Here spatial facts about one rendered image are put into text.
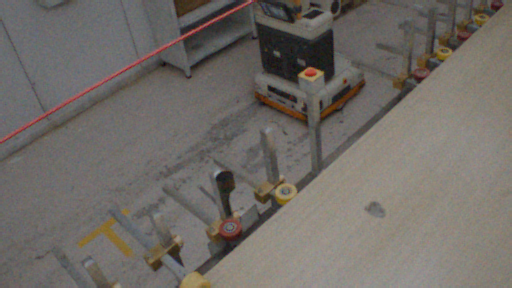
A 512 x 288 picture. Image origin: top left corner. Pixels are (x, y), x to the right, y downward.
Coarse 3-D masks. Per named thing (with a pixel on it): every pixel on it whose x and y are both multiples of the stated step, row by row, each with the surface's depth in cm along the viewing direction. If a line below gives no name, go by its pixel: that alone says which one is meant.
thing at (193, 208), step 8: (168, 184) 189; (168, 192) 186; (176, 192) 185; (176, 200) 184; (184, 200) 181; (192, 208) 177; (200, 208) 177; (200, 216) 174; (208, 216) 173; (208, 224) 172
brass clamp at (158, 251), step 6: (174, 234) 154; (174, 240) 152; (180, 240) 153; (156, 246) 151; (162, 246) 150; (174, 246) 151; (180, 246) 152; (150, 252) 149; (156, 252) 149; (162, 252) 148; (168, 252) 150; (174, 252) 152; (144, 258) 148; (156, 258) 147; (150, 264) 146; (156, 264) 148; (156, 270) 149
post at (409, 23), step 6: (408, 18) 212; (408, 24) 213; (408, 30) 215; (408, 36) 217; (408, 42) 219; (408, 48) 221; (408, 54) 223; (408, 60) 225; (402, 66) 230; (408, 66) 227; (402, 72) 232; (408, 72) 230; (402, 90) 238; (408, 90) 238
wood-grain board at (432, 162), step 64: (448, 64) 223; (384, 128) 192; (448, 128) 187; (320, 192) 169; (384, 192) 165; (448, 192) 160; (256, 256) 151; (320, 256) 148; (384, 256) 144; (448, 256) 140
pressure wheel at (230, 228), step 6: (222, 222) 164; (228, 222) 163; (234, 222) 163; (222, 228) 162; (228, 228) 161; (234, 228) 161; (240, 228) 161; (222, 234) 160; (228, 234) 159; (234, 234) 159; (240, 234) 161; (228, 240) 160; (234, 240) 160; (234, 246) 168
